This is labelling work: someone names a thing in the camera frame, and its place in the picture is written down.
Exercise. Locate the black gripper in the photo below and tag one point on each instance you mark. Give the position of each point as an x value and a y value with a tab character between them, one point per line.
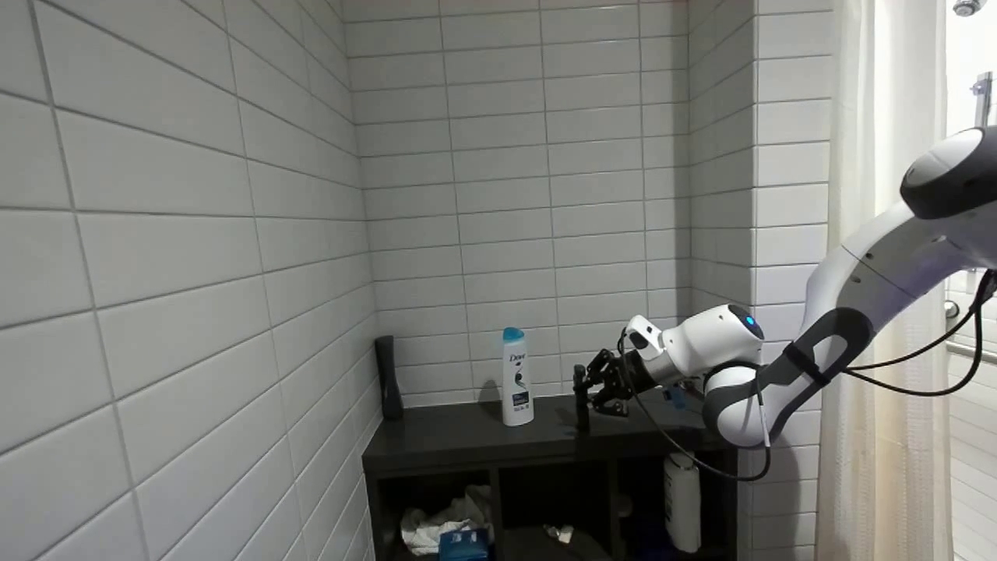
620	375

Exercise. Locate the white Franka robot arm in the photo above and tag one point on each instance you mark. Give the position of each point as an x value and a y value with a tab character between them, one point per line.
882	269

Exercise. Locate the white shampoo bottle blue cap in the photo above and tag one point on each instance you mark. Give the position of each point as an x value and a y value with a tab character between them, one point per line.
520	378

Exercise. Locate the plain white bottle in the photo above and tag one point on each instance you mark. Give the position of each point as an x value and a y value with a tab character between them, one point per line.
683	504

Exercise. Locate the tall dark grey bottle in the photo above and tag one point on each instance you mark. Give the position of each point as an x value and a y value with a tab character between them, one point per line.
388	378

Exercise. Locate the black cubby shelf unit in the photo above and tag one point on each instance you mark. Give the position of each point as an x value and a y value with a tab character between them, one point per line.
470	439

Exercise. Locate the small white item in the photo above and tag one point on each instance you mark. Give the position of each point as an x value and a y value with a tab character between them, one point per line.
562	531

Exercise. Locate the small blue box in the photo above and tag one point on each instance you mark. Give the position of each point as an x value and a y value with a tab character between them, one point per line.
461	542

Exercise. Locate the crumpled white cloth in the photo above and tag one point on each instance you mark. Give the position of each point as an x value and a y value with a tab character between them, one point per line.
432	527

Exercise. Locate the white shower curtain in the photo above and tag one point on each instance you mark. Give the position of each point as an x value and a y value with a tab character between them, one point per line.
882	468

